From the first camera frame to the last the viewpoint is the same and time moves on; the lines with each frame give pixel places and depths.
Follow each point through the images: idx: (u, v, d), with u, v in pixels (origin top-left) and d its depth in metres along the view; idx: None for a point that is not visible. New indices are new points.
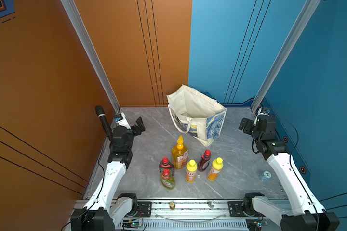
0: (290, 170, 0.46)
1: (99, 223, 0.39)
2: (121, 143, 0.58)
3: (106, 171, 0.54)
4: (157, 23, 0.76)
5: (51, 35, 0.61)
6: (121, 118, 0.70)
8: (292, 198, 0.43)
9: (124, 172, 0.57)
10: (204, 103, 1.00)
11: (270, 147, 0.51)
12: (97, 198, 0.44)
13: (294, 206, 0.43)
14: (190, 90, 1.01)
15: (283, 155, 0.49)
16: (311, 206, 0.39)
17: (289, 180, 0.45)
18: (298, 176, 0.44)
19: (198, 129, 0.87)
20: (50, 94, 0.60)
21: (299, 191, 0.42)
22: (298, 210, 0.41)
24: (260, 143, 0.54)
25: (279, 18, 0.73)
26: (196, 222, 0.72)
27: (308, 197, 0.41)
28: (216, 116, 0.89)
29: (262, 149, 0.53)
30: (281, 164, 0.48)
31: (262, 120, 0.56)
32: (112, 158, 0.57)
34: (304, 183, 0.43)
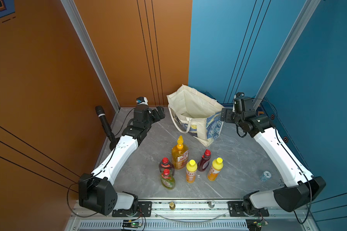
0: (277, 144, 0.46)
1: (102, 191, 0.41)
2: (140, 119, 0.60)
3: (118, 143, 0.53)
4: (157, 22, 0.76)
5: (51, 34, 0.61)
6: (143, 101, 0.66)
8: (284, 171, 0.45)
9: (136, 147, 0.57)
10: (204, 103, 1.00)
11: (258, 125, 0.49)
12: (104, 168, 0.45)
13: (286, 178, 0.44)
14: (190, 90, 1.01)
15: (267, 130, 0.49)
16: (301, 176, 0.41)
17: (280, 155, 0.45)
18: (286, 150, 0.45)
19: (197, 129, 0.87)
20: (50, 94, 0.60)
21: (289, 164, 0.43)
22: (291, 182, 0.42)
24: (245, 122, 0.53)
25: (279, 18, 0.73)
26: (196, 222, 0.72)
27: (298, 169, 0.42)
28: (216, 116, 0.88)
29: (249, 128, 0.52)
30: (270, 139, 0.47)
31: (239, 100, 0.57)
32: (126, 132, 0.57)
34: (291, 154, 0.44)
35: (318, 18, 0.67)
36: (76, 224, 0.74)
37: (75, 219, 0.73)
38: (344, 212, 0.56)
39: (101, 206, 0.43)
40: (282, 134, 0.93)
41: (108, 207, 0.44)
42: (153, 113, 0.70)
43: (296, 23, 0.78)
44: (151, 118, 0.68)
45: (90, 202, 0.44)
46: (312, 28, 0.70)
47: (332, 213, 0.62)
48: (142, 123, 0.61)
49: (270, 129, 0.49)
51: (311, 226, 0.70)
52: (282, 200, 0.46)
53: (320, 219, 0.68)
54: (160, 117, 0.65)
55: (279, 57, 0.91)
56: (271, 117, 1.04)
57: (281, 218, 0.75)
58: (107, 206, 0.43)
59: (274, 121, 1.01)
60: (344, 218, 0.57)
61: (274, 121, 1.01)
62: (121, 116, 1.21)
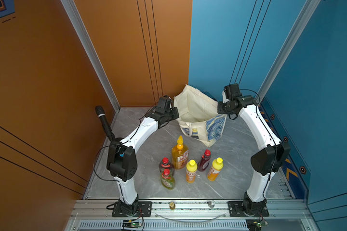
0: (256, 117, 0.55)
1: (127, 157, 0.48)
2: (163, 107, 0.69)
3: (143, 122, 0.61)
4: (157, 22, 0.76)
5: (50, 34, 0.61)
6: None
8: (258, 138, 0.55)
9: (156, 130, 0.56)
10: (207, 105, 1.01)
11: (241, 102, 0.59)
12: (130, 138, 0.53)
13: (259, 144, 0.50)
14: (193, 90, 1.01)
15: (249, 106, 0.58)
16: (271, 141, 0.50)
17: (256, 124, 0.55)
18: (263, 122, 0.54)
19: (199, 132, 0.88)
20: (50, 94, 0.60)
21: (263, 131, 0.52)
22: (262, 146, 0.52)
24: (232, 101, 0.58)
25: (280, 18, 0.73)
26: (196, 222, 0.72)
27: (270, 135, 0.51)
28: (216, 119, 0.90)
29: (234, 106, 0.62)
30: (249, 113, 0.57)
31: (227, 87, 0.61)
32: (149, 113, 0.65)
34: (266, 125, 0.53)
35: (318, 18, 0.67)
36: (76, 224, 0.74)
37: (75, 219, 0.73)
38: (345, 212, 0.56)
39: (125, 170, 0.50)
40: (282, 134, 0.93)
41: (129, 172, 0.51)
42: (172, 110, 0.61)
43: (296, 23, 0.78)
44: (170, 114, 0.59)
45: (115, 167, 0.51)
46: (311, 28, 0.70)
47: (333, 213, 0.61)
48: (164, 110, 0.69)
49: (252, 105, 0.58)
51: (311, 226, 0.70)
52: (256, 165, 0.56)
53: (320, 219, 0.68)
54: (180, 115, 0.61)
55: (279, 57, 0.91)
56: (271, 117, 1.04)
57: (281, 217, 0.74)
58: (129, 171, 0.51)
59: (274, 121, 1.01)
60: (344, 217, 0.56)
61: (274, 121, 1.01)
62: (121, 116, 1.21)
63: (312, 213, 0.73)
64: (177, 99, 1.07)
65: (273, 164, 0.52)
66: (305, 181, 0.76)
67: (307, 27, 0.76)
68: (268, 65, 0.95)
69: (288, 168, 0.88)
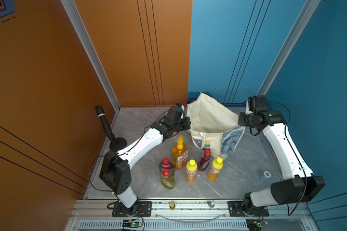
0: (284, 139, 0.47)
1: (120, 172, 0.44)
2: (171, 119, 0.63)
3: (145, 134, 0.56)
4: (157, 22, 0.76)
5: (50, 34, 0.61)
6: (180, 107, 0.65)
8: (284, 164, 0.46)
9: (160, 143, 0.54)
10: (222, 115, 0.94)
11: (268, 119, 0.51)
12: (128, 151, 0.49)
13: (285, 172, 0.45)
14: (209, 99, 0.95)
15: (278, 124, 0.50)
16: (300, 171, 0.42)
17: (283, 148, 0.46)
18: (293, 146, 0.46)
19: (211, 145, 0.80)
20: (50, 94, 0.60)
21: (292, 158, 0.44)
22: (288, 175, 0.44)
24: (256, 116, 0.55)
25: (280, 18, 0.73)
26: (196, 222, 0.72)
27: (300, 164, 0.43)
28: (233, 132, 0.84)
29: (259, 121, 0.54)
30: (276, 134, 0.49)
31: (252, 98, 0.61)
32: (156, 125, 0.60)
34: (297, 150, 0.45)
35: (318, 18, 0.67)
36: (76, 224, 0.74)
37: (75, 219, 0.73)
38: (344, 212, 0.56)
39: (115, 185, 0.46)
40: None
41: (120, 187, 0.47)
42: (183, 121, 0.72)
43: (296, 23, 0.78)
44: (180, 124, 0.70)
45: (107, 178, 0.48)
46: (311, 28, 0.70)
47: (332, 213, 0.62)
48: (173, 123, 0.64)
49: (280, 123, 0.50)
51: (311, 226, 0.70)
52: (278, 194, 0.47)
53: (320, 219, 0.68)
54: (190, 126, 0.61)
55: (279, 57, 0.91)
56: None
57: (281, 217, 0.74)
58: (120, 186, 0.47)
59: None
60: (344, 217, 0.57)
61: None
62: (121, 116, 1.21)
63: (312, 213, 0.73)
64: (190, 107, 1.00)
65: (300, 198, 0.44)
66: None
67: (307, 28, 0.76)
68: (268, 65, 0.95)
69: None
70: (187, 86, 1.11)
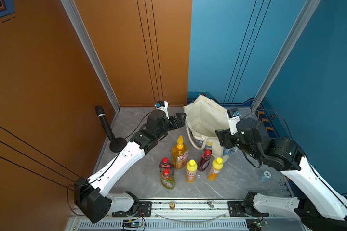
0: (316, 179, 0.38)
1: (91, 202, 0.39)
2: (153, 127, 0.54)
3: (122, 150, 0.50)
4: (157, 22, 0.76)
5: (51, 35, 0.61)
6: (162, 106, 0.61)
8: (323, 205, 0.39)
9: (141, 157, 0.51)
10: (223, 117, 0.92)
11: (292, 161, 0.37)
12: (100, 176, 0.43)
13: (323, 210, 0.40)
14: (208, 101, 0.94)
15: (301, 160, 0.38)
16: (344, 209, 0.37)
17: (322, 192, 0.38)
18: (323, 182, 0.38)
19: (213, 147, 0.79)
20: (49, 94, 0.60)
21: (332, 198, 0.37)
22: (332, 216, 0.39)
24: (274, 160, 0.39)
25: (280, 18, 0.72)
26: (196, 222, 0.72)
27: (339, 201, 0.37)
28: None
29: (282, 167, 0.40)
30: (308, 177, 0.38)
31: (256, 132, 0.41)
32: (135, 137, 0.53)
34: (326, 183, 0.38)
35: (318, 18, 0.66)
36: (76, 224, 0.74)
37: (75, 219, 0.73)
38: None
39: (90, 214, 0.41)
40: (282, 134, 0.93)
41: (98, 215, 0.43)
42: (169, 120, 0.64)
43: (296, 23, 0.78)
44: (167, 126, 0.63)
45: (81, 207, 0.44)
46: (311, 28, 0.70)
47: None
48: (155, 133, 0.58)
49: (303, 159, 0.38)
51: None
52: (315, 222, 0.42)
53: None
54: (178, 125, 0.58)
55: (279, 57, 0.91)
56: (271, 117, 1.04)
57: (281, 218, 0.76)
58: (96, 215, 0.43)
59: (274, 121, 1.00)
60: None
61: (274, 121, 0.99)
62: (121, 116, 1.21)
63: None
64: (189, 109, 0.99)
65: None
66: None
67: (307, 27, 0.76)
68: (268, 65, 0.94)
69: None
70: (187, 86, 1.11)
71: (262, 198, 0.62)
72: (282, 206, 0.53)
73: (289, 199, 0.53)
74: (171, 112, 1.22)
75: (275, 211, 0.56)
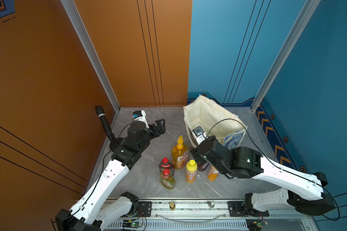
0: (281, 172, 0.40)
1: None
2: (134, 140, 0.53)
3: (104, 171, 0.47)
4: (157, 22, 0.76)
5: (51, 35, 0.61)
6: (140, 115, 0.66)
8: (301, 192, 0.42)
9: (126, 173, 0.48)
10: (223, 117, 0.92)
11: (252, 168, 0.40)
12: (83, 205, 0.41)
13: (305, 197, 0.45)
14: (208, 101, 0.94)
15: (261, 161, 0.41)
16: (317, 187, 0.39)
17: (291, 181, 0.40)
18: (288, 171, 0.41)
19: None
20: (49, 94, 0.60)
21: (302, 182, 0.40)
22: (313, 198, 0.41)
24: (239, 173, 0.42)
25: (279, 18, 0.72)
26: (196, 222, 0.72)
27: (310, 182, 0.40)
28: (234, 134, 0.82)
29: (247, 175, 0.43)
30: (273, 173, 0.40)
31: (214, 153, 0.43)
32: (117, 154, 0.51)
34: (291, 170, 0.41)
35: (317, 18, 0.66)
36: None
37: None
38: (344, 212, 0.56)
39: None
40: (282, 134, 0.93)
41: None
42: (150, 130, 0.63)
43: (296, 23, 0.79)
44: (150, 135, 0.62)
45: None
46: (310, 28, 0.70)
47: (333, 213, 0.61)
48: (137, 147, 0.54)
49: (262, 159, 0.41)
51: (311, 226, 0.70)
52: (309, 210, 0.44)
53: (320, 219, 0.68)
54: (159, 132, 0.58)
55: (279, 57, 0.91)
56: (271, 117, 1.04)
57: (281, 217, 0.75)
58: None
59: (274, 121, 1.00)
60: (344, 218, 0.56)
61: (274, 121, 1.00)
62: (121, 116, 1.21)
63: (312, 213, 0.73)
64: (189, 109, 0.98)
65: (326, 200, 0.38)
66: None
67: (306, 28, 0.76)
68: (267, 65, 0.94)
69: (282, 156, 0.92)
70: (187, 86, 1.11)
71: (257, 198, 0.63)
72: (274, 200, 0.54)
73: (281, 190, 0.54)
74: (171, 112, 1.22)
75: (273, 206, 0.56)
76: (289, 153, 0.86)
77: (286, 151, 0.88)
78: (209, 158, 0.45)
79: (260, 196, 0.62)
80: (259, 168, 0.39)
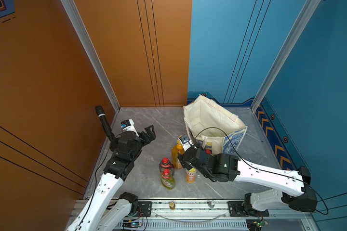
0: (258, 172, 0.44)
1: None
2: (125, 151, 0.53)
3: (98, 186, 0.47)
4: (157, 22, 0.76)
5: (51, 35, 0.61)
6: (128, 124, 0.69)
8: (283, 189, 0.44)
9: (120, 184, 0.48)
10: (223, 117, 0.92)
11: (230, 172, 0.45)
12: (80, 224, 0.40)
13: (289, 193, 0.47)
14: (208, 101, 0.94)
15: (238, 164, 0.45)
16: (297, 183, 0.41)
17: (269, 180, 0.43)
18: (265, 170, 0.44)
19: (213, 147, 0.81)
20: (49, 94, 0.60)
21: (281, 179, 0.42)
22: (296, 194, 0.43)
24: (219, 177, 0.47)
25: (279, 18, 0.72)
26: (196, 222, 0.72)
27: (289, 178, 0.42)
28: (234, 134, 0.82)
29: (226, 179, 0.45)
30: (250, 174, 0.44)
31: (197, 159, 0.47)
32: (109, 167, 0.51)
34: (270, 169, 0.44)
35: (316, 19, 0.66)
36: None
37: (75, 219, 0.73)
38: (344, 212, 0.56)
39: None
40: (282, 134, 0.93)
41: None
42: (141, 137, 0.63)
43: (296, 23, 0.78)
44: (140, 142, 0.62)
45: None
46: (310, 29, 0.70)
47: (333, 213, 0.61)
48: (129, 157, 0.54)
49: (239, 162, 0.46)
51: (311, 226, 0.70)
52: (302, 208, 0.45)
53: (320, 219, 0.68)
54: (149, 138, 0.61)
55: (279, 58, 0.91)
56: (271, 117, 1.04)
57: (281, 218, 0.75)
58: None
59: (274, 121, 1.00)
60: (344, 218, 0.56)
61: (274, 121, 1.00)
62: (121, 116, 1.21)
63: (312, 213, 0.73)
64: (189, 109, 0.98)
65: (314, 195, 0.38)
66: None
67: (306, 28, 0.76)
68: (267, 65, 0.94)
69: (282, 156, 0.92)
70: (187, 86, 1.11)
71: (255, 197, 0.63)
72: (271, 199, 0.55)
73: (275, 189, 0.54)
74: (171, 112, 1.22)
75: (270, 206, 0.57)
76: (289, 153, 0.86)
77: (286, 151, 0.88)
78: (193, 164, 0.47)
79: (258, 196, 0.63)
80: (236, 171, 0.44)
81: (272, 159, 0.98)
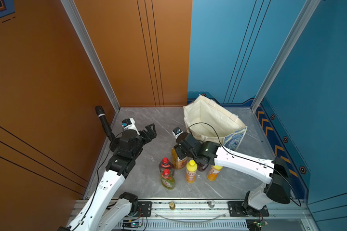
0: (232, 157, 0.50)
1: None
2: (126, 148, 0.54)
3: (100, 183, 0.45)
4: (157, 22, 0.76)
5: (50, 35, 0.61)
6: (129, 123, 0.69)
8: (255, 174, 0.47)
9: (122, 182, 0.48)
10: (223, 117, 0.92)
11: (208, 155, 0.53)
12: (82, 219, 0.41)
13: (261, 179, 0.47)
14: (208, 101, 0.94)
15: (217, 150, 0.53)
16: (267, 169, 0.44)
17: (242, 164, 0.49)
18: (241, 157, 0.49)
19: None
20: (48, 94, 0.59)
21: (252, 165, 0.46)
22: (266, 180, 0.46)
24: (200, 158, 0.56)
25: (279, 17, 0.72)
26: (196, 222, 0.72)
27: (260, 164, 0.46)
28: (234, 134, 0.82)
29: (206, 161, 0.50)
30: (224, 158, 0.51)
31: (184, 141, 0.57)
32: (111, 164, 0.52)
34: (245, 156, 0.49)
35: (316, 19, 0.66)
36: None
37: None
38: (344, 212, 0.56)
39: None
40: (282, 134, 0.93)
41: None
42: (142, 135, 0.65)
43: (296, 23, 0.78)
44: (142, 141, 0.63)
45: None
46: (309, 29, 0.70)
47: (333, 213, 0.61)
48: (130, 154, 0.55)
49: (219, 148, 0.53)
51: (311, 227, 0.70)
52: (277, 197, 0.46)
53: (320, 220, 0.68)
54: (150, 137, 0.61)
55: (279, 57, 0.91)
56: (271, 117, 1.04)
57: (281, 217, 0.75)
58: None
59: (274, 121, 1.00)
60: (344, 217, 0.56)
61: (274, 121, 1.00)
62: (121, 116, 1.21)
63: (312, 213, 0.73)
64: (189, 109, 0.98)
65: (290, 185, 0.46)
66: (305, 181, 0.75)
67: (306, 28, 0.76)
68: (267, 65, 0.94)
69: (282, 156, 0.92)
70: (187, 86, 1.11)
71: (250, 194, 0.67)
72: (259, 192, 0.57)
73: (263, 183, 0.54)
74: (171, 112, 1.22)
75: (264, 201, 0.57)
76: (289, 153, 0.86)
77: (286, 151, 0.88)
78: (181, 146, 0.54)
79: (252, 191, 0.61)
80: (213, 154, 0.52)
81: (272, 159, 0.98)
